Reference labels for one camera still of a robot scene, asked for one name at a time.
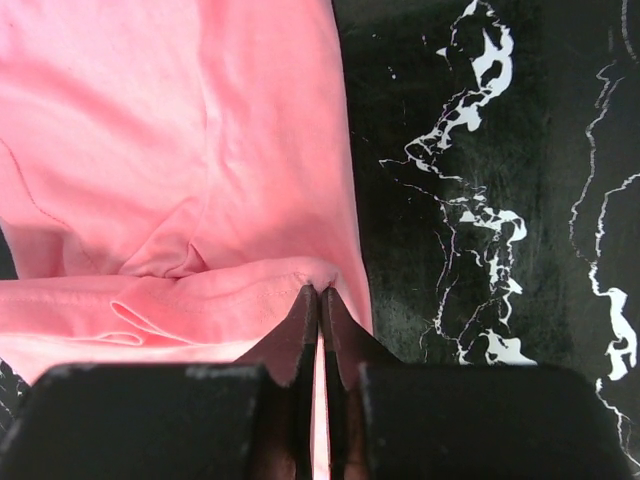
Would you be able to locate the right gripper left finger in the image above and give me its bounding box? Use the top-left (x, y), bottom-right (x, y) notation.
top-left (237, 285), bottom-right (319, 479)

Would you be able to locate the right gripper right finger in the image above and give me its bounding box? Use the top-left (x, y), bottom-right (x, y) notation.
top-left (320, 287), bottom-right (402, 479)

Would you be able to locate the pink t shirt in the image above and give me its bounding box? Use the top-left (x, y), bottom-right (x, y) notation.
top-left (0, 0), bottom-right (376, 480)

